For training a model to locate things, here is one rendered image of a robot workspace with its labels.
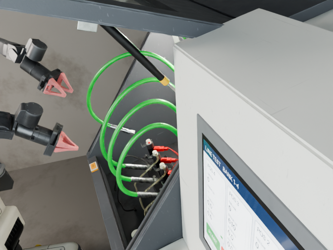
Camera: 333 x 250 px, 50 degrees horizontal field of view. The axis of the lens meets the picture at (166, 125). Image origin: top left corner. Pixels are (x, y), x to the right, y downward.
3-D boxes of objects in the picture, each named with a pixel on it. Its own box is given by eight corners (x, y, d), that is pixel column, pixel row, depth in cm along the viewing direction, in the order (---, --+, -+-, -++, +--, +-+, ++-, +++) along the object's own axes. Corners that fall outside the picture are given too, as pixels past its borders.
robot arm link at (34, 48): (27, 55, 142) (6, 53, 134) (37, 30, 136) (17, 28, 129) (42, 74, 138) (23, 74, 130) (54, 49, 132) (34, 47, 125)
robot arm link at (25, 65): (25, 65, 138) (15, 68, 133) (31, 50, 135) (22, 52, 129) (39, 75, 138) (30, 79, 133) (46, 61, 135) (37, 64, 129)
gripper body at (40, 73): (62, 70, 137) (46, 59, 137) (46, 78, 128) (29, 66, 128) (56, 83, 140) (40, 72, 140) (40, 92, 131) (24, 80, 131)
